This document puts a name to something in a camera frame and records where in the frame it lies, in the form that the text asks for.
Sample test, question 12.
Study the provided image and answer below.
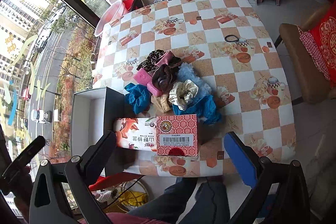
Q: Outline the checkered patterned tablecloth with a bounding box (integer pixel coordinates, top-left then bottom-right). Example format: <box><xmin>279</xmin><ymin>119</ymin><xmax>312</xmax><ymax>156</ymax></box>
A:
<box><xmin>93</xmin><ymin>0</ymin><xmax>296</xmax><ymax>177</ymax></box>

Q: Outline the red patterned carton box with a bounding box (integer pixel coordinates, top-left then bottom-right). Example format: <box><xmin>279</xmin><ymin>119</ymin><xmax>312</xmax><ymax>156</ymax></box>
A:
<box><xmin>156</xmin><ymin>114</ymin><xmax>198</xmax><ymax>157</ymax></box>

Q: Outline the red round stool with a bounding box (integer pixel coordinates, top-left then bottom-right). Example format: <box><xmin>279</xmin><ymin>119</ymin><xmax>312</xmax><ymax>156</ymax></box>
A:
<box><xmin>89</xmin><ymin>172</ymin><xmax>141</xmax><ymax>192</ymax></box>

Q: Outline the purple knitted bootie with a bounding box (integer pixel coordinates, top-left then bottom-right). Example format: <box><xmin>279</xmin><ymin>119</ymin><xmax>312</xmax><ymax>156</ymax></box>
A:
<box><xmin>152</xmin><ymin>64</ymin><xmax>173</xmax><ymax>93</ymax></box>

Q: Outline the white polka dot scrunchie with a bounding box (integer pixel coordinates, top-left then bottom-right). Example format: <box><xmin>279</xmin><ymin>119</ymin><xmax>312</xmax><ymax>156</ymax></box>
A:
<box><xmin>169</xmin><ymin>80</ymin><xmax>199</xmax><ymax>111</ymax></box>

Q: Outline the brown wooden chair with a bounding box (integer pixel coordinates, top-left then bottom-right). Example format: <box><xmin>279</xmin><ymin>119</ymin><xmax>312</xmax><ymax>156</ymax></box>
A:
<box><xmin>274</xmin><ymin>3</ymin><xmax>335</xmax><ymax>105</ymax></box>

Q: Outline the small pink foam sponge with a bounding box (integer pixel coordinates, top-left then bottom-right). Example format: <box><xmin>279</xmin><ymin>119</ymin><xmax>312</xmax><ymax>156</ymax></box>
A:
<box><xmin>146</xmin><ymin>81</ymin><xmax>163</xmax><ymax>97</ymax></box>

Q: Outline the pink fleece bootie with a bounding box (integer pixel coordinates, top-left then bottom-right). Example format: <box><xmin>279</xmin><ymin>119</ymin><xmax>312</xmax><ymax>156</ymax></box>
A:
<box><xmin>155</xmin><ymin>51</ymin><xmax>182</xmax><ymax>68</ymax></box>

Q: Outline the person leg in jeans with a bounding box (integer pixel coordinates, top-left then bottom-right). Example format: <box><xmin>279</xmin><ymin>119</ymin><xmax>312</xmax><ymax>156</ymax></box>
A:
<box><xmin>127</xmin><ymin>176</ymin><xmax>230</xmax><ymax>223</ymax></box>

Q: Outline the orange fox tissue pack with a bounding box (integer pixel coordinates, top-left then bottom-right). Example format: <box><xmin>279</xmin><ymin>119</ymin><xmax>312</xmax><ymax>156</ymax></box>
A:
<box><xmin>113</xmin><ymin>117</ymin><xmax>157</xmax><ymax>152</ymax></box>

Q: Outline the yellow wire basket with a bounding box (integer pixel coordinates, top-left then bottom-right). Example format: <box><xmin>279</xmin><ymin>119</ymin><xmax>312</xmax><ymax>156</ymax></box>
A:
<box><xmin>103</xmin><ymin>178</ymin><xmax>150</xmax><ymax>213</ymax></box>

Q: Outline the blue shoe cover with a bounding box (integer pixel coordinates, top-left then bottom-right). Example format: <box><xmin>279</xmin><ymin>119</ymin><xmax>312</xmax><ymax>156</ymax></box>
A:
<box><xmin>124</xmin><ymin>83</ymin><xmax>150</xmax><ymax>115</ymax></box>
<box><xmin>173</xmin><ymin>95</ymin><xmax>222</xmax><ymax>125</ymax></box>

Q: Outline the fluffy light blue scrunchie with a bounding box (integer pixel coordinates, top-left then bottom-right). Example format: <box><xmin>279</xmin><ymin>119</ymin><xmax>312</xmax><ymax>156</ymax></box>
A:
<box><xmin>177</xmin><ymin>63</ymin><xmax>212</xmax><ymax>104</ymax></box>

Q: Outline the beige sock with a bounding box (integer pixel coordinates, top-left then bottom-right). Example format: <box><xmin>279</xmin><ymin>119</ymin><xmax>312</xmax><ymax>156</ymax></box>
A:
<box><xmin>151</xmin><ymin>93</ymin><xmax>171</xmax><ymax>113</ymax></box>

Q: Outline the red checked cloth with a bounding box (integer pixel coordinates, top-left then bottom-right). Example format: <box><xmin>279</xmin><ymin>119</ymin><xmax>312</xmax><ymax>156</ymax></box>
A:
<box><xmin>297</xmin><ymin>26</ymin><xmax>330</xmax><ymax>81</ymax></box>

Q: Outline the leopard print scrunchie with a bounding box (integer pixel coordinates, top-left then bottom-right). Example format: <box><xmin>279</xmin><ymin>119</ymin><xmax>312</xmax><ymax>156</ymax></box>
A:
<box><xmin>137</xmin><ymin>50</ymin><xmax>165</xmax><ymax>72</ymax></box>

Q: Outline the grey open cardboard box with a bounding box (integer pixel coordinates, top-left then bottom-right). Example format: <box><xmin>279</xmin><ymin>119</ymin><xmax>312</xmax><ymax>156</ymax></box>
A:
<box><xmin>70</xmin><ymin>86</ymin><xmax>132</xmax><ymax>177</ymax></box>

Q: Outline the pink plastic basin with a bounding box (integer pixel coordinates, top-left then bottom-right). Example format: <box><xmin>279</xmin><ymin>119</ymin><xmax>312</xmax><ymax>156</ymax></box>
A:
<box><xmin>94</xmin><ymin>0</ymin><xmax>128</xmax><ymax>37</ymax></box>

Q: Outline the red bucket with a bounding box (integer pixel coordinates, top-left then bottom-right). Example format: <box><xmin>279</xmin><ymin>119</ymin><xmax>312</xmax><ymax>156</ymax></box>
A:
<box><xmin>123</xmin><ymin>0</ymin><xmax>137</xmax><ymax>12</ymax></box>

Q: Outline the red embroidered cushion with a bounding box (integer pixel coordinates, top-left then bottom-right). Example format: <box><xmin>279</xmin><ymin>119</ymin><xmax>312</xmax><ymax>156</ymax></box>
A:
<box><xmin>309</xmin><ymin>2</ymin><xmax>336</xmax><ymax>88</ymax></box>

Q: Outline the left hand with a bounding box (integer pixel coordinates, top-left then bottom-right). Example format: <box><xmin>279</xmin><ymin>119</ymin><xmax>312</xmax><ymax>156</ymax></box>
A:
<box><xmin>14</xmin><ymin>166</ymin><xmax>34</xmax><ymax>223</ymax></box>

